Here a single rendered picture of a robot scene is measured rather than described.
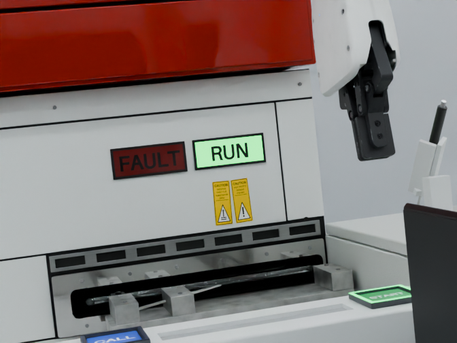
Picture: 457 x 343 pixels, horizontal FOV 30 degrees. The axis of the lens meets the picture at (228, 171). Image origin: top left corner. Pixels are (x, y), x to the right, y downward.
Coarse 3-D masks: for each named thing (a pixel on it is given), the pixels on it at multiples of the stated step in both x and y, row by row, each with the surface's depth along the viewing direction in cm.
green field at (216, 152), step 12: (204, 144) 135; (216, 144) 136; (228, 144) 136; (240, 144) 137; (252, 144) 137; (204, 156) 135; (216, 156) 136; (228, 156) 136; (240, 156) 137; (252, 156) 137
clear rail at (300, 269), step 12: (312, 264) 139; (228, 276) 135; (240, 276) 136; (252, 276) 136; (264, 276) 136; (276, 276) 137; (156, 288) 132; (192, 288) 134; (96, 300) 130; (108, 300) 130
